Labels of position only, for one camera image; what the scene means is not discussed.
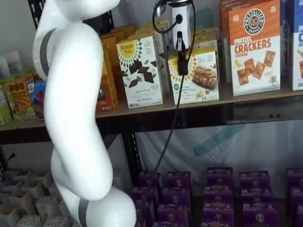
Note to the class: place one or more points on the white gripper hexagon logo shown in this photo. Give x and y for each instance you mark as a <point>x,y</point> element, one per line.
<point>185,28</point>

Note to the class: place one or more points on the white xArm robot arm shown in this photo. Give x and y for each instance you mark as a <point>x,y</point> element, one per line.
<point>71,94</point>

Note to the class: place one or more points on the white Simple Mills thins box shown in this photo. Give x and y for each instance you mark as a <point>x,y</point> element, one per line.
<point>163,26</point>
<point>163,71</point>

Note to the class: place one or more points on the white yellow almond bars box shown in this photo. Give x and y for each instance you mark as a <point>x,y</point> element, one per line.
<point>206,46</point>
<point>206,75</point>
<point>208,32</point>

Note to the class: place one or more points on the orange Pretzel Crackers box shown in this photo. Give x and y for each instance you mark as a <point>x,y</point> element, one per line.
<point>254,71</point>
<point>223,47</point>

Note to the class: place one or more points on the white Sweet Thins box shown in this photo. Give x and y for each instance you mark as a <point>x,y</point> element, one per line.
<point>142,94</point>

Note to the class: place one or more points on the long wooden shelf board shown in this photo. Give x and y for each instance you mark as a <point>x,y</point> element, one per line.
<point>225,98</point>

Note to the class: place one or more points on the plain orange snack box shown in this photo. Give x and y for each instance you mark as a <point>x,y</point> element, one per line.
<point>125,29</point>
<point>113,54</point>

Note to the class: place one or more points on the orange Revival snack box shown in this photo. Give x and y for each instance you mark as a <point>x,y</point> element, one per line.
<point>109,94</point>

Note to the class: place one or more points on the black metal shelf rack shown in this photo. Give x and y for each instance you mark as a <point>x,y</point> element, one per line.
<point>260,111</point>

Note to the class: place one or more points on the blue white cracker box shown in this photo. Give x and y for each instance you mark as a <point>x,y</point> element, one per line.
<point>286,47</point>
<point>298,59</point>

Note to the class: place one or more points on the purple snack box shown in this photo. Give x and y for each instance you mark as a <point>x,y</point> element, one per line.
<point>176,196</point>
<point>259,216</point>
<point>256,195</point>
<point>169,224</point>
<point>295,178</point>
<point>145,195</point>
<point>218,214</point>
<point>297,196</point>
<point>220,176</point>
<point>254,179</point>
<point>219,192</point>
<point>143,214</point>
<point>149,179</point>
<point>179,180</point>
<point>172,214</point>

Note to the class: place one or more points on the yellow Bobo's box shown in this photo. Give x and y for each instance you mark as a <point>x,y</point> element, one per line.
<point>36,76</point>
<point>19,99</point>

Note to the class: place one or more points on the blue ZBar box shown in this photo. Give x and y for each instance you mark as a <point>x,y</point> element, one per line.
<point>38,99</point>

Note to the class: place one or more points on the short wooden shelf board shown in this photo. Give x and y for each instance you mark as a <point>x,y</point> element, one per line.
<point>23,124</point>

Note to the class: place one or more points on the green snack box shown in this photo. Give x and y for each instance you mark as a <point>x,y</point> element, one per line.
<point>4,111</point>

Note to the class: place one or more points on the white tarp backdrop teal logo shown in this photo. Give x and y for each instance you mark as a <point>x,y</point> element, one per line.
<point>260,146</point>

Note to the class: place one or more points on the white cup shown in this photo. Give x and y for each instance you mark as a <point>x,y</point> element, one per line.
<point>3,69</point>
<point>14,62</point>

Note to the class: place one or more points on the small white open carton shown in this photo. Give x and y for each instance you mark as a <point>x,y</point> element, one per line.
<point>40,180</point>
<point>19,202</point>
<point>9,217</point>
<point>30,189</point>
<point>30,221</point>
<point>21,177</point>
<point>52,222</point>
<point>47,206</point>

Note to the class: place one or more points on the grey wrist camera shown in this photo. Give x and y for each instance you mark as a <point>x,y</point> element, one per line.
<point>159,8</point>

